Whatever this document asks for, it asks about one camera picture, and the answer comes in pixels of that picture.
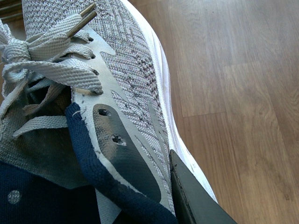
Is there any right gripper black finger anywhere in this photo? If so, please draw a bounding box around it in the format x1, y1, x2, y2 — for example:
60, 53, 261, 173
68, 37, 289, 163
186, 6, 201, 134
170, 150, 236, 224

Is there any grey sneaker one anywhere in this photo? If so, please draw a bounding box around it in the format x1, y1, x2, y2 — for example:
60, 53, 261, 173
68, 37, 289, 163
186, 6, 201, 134
0, 0, 218, 224

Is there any black metal shoe rack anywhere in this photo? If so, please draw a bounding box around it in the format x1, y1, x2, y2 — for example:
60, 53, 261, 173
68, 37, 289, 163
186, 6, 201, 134
0, 0, 23, 23

